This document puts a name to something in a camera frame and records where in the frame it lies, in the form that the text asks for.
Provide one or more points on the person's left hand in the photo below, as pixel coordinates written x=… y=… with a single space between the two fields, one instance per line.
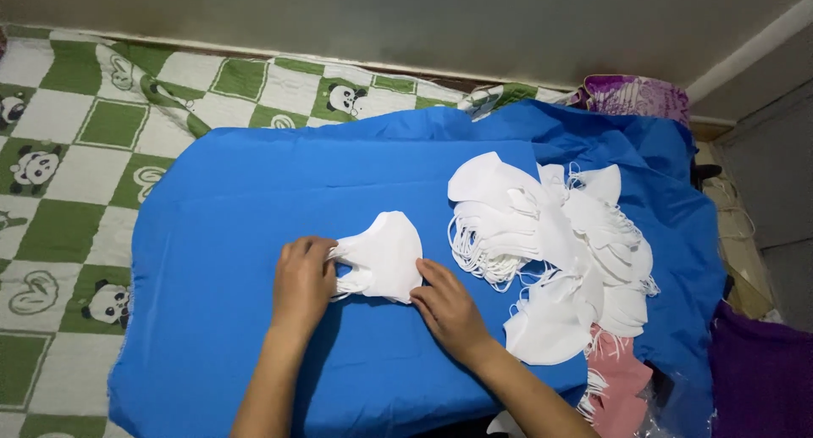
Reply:
x=303 y=289

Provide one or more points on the person's right hand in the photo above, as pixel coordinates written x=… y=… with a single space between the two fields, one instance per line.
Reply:
x=451 y=311

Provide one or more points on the person's left fingers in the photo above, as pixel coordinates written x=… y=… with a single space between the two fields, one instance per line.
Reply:
x=317 y=246

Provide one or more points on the small stack of white masks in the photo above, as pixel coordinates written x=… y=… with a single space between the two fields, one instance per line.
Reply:
x=384 y=257

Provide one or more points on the blue cloth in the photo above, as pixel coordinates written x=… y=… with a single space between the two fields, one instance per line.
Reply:
x=254 y=234

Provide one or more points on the large heap of white masks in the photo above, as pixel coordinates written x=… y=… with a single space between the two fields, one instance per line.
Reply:
x=559 y=254

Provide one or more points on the green checkered panda bedsheet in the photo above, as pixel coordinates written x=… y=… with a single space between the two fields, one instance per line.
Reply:
x=70 y=203

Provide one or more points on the pile of pink masks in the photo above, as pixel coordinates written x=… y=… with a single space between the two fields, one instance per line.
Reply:
x=619 y=384

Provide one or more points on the purple patterned pillow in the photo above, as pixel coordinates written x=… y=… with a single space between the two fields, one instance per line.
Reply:
x=635 y=96

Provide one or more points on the clear plastic bag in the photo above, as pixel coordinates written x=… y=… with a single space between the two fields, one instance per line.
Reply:
x=664 y=419

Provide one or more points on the dark purple blanket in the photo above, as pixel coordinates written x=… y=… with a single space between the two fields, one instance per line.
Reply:
x=762 y=374

